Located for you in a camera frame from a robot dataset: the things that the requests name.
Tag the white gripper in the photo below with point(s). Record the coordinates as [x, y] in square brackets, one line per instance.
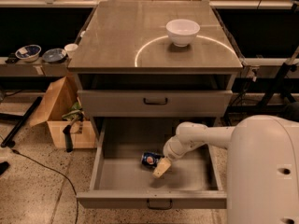
[170, 152]

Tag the black drawer handle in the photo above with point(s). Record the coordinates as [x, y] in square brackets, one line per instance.
[159, 204]
[155, 101]

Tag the white bowl on counter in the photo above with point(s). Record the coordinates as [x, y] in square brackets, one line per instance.
[182, 32]

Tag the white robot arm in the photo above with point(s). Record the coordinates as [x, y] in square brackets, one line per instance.
[262, 166]

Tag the blue grey plate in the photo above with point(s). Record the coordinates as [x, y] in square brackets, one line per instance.
[54, 55]

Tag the small white cup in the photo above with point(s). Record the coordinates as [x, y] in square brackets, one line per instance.
[71, 49]

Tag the black middle drawer handle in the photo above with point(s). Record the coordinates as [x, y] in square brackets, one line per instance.
[159, 204]

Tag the black handled tool in box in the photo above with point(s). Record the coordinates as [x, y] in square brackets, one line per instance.
[67, 132]

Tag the low grey shelf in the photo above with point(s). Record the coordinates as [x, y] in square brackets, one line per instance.
[38, 68]

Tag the blue pepsi can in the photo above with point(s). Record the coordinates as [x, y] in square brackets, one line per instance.
[150, 159]

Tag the open grey middle drawer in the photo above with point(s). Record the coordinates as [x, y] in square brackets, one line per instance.
[119, 180]

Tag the black pole on floor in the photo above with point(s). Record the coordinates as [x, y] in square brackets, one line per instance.
[19, 121]

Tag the black top drawer handle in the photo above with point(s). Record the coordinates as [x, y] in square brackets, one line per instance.
[155, 101]

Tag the grey drawer cabinet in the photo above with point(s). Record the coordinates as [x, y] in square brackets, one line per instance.
[126, 48]

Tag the closed grey top drawer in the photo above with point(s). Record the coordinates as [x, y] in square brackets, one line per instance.
[130, 103]

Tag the open cardboard box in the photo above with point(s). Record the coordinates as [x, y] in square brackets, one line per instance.
[57, 101]

